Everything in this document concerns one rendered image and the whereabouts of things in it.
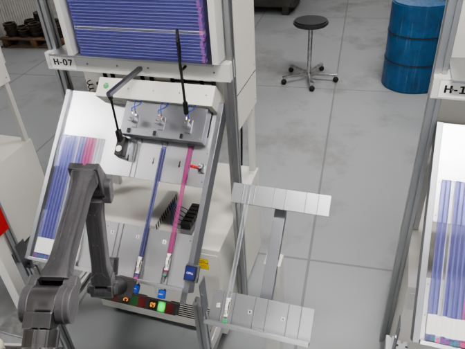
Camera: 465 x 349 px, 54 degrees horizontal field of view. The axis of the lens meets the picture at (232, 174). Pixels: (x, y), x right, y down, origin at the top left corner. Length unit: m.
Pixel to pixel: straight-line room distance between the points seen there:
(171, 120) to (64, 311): 0.94
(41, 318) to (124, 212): 1.28
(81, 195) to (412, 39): 3.82
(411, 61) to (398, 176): 1.46
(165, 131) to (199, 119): 0.14
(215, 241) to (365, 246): 1.19
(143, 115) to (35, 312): 0.99
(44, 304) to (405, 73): 4.13
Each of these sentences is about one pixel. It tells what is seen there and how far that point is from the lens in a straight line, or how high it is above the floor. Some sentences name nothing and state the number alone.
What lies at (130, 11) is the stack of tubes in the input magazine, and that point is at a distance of 1.72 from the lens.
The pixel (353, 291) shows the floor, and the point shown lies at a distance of 2.66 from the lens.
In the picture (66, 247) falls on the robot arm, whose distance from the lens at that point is 1.10.
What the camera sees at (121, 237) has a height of 0.81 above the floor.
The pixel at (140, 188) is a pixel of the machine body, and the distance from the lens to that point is 2.39.
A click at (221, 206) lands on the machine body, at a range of 2.19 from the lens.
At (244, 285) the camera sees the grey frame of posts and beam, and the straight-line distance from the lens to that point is 2.38.
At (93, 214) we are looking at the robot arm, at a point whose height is 1.19.
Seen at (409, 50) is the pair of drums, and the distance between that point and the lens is 4.64.
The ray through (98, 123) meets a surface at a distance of 1.97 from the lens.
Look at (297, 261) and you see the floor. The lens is 2.78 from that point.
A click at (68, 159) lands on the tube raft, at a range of 1.98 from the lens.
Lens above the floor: 1.98
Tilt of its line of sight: 35 degrees down
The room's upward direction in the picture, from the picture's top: 4 degrees counter-clockwise
